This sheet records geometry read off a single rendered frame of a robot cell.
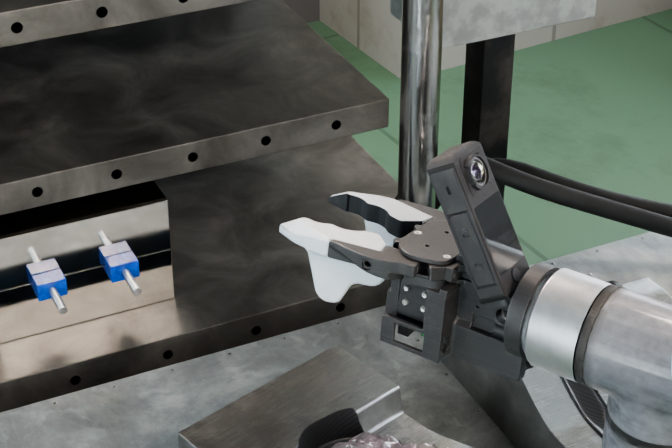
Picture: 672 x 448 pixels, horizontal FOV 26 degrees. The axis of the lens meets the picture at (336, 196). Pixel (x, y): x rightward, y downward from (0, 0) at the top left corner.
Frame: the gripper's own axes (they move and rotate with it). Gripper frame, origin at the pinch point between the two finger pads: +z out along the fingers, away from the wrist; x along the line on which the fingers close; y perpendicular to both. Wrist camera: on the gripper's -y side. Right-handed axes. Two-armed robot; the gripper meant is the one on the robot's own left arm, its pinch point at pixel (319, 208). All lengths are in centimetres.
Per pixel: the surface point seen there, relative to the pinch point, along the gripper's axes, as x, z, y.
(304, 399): 41, 26, 49
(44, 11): 45, 74, 11
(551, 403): 60, 2, 48
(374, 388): 48, 20, 48
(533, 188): 101, 26, 40
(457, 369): 69, 19, 55
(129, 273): 54, 66, 50
